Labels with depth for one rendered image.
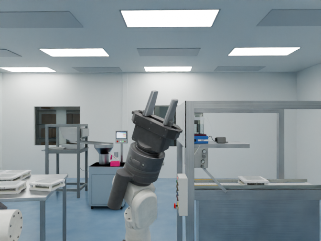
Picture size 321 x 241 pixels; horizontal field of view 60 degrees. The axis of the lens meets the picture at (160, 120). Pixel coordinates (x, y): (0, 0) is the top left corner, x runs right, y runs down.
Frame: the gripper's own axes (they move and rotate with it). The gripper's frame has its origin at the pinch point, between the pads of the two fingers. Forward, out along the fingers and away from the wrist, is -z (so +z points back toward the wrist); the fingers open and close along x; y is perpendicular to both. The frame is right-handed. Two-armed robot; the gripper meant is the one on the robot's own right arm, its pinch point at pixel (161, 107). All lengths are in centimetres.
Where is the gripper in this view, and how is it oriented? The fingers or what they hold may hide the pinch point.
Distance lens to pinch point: 64.0
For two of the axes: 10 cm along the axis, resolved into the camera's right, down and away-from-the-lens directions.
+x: -8.4, -3.8, 3.8
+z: -2.9, 9.2, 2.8
